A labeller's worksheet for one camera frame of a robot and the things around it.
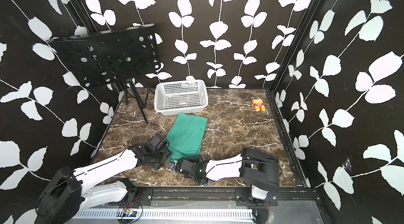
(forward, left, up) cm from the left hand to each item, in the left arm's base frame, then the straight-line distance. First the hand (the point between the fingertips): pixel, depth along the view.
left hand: (172, 153), depth 84 cm
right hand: (-3, -8, -1) cm, 8 cm away
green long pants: (+10, -7, 0) cm, 12 cm away
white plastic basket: (+44, 0, -3) cm, 44 cm away
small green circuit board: (-25, +18, -3) cm, 31 cm away
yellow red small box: (+34, -58, -3) cm, 68 cm away
